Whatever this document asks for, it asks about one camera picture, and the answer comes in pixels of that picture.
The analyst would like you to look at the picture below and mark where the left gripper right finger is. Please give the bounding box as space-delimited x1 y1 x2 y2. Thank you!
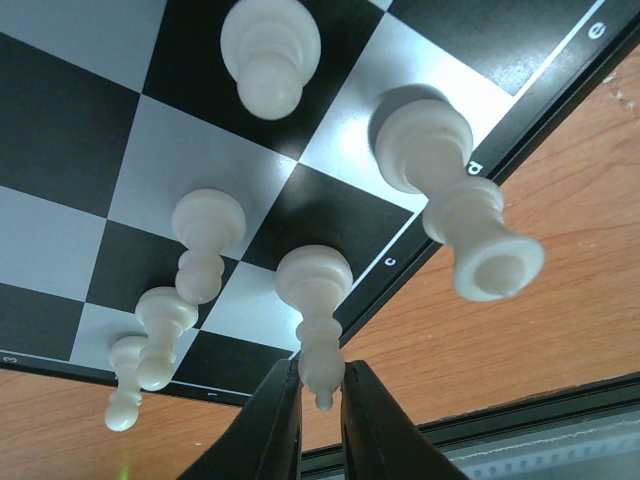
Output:
341 360 465 479

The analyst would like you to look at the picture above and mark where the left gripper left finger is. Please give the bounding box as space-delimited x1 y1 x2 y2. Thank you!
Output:
180 360 302 480

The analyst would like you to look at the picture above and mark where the white chess rook corner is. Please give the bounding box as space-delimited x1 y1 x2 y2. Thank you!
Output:
104 335 148 432

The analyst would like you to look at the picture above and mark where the white chess knight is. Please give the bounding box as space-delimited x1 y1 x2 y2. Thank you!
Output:
134 286 199 391

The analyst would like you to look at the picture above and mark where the white chess bishop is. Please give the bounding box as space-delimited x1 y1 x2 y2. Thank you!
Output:
276 245 353 411

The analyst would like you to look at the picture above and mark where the white chess piece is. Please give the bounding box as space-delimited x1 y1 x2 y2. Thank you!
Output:
171 189 246 305
373 99 545 302

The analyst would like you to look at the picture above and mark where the black and silver chessboard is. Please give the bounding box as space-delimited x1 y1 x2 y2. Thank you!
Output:
1 1 639 406

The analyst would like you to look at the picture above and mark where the black aluminium frame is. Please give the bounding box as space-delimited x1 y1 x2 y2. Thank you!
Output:
299 372 640 480

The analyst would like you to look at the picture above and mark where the light blue cable duct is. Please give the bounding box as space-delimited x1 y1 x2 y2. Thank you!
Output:
452 434 639 479

